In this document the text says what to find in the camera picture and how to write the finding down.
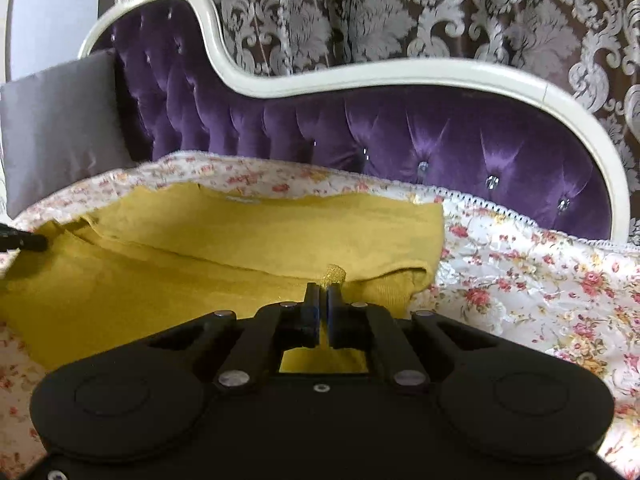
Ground mustard yellow sweater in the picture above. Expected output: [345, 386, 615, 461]
[0, 182, 446, 376]

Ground floral quilted blanket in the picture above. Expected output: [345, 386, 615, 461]
[0, 152, 640, 480]

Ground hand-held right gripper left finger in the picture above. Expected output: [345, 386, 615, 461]
[145, 282, 322, 394]

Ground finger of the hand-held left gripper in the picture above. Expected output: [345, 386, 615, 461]
[0, 222, 49, 255]

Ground brown damask curtain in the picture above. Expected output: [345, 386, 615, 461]
[112, 0, 640, 247]

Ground grey cushion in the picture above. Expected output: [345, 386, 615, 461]
[0, 50, 137, 219]

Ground purple tufted sofa white frame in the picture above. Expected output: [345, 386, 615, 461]
[77, 0, 632, 250]

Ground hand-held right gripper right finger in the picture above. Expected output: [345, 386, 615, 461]
[325, 282, 497, 393]

